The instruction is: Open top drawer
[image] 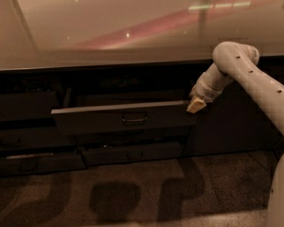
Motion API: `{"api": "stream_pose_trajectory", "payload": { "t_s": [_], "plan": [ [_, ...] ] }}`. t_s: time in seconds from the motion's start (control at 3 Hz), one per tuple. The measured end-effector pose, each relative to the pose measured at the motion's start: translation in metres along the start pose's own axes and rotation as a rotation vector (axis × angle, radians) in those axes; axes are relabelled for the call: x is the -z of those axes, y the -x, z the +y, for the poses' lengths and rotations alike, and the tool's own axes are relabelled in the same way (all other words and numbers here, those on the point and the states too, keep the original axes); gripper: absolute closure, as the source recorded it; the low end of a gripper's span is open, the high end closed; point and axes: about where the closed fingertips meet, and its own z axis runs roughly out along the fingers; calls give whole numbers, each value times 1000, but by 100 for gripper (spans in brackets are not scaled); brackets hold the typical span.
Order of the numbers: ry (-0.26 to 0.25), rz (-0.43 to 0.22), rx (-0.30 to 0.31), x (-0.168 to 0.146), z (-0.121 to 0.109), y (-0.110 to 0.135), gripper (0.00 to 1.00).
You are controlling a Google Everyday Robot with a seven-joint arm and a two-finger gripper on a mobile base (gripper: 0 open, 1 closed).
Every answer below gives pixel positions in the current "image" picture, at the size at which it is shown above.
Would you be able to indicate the dark drawer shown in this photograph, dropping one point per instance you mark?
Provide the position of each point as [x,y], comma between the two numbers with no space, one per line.
[118,137]
[48,137]
[27,105]
[41,164]
[107,118]
[135,153]

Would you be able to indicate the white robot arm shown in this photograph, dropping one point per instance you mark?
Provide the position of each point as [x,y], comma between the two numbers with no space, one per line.
[238,62]

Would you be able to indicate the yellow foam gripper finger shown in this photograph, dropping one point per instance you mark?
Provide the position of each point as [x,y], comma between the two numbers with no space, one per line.
[195,105]

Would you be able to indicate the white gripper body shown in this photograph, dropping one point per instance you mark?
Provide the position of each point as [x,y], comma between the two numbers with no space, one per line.
[204,90]

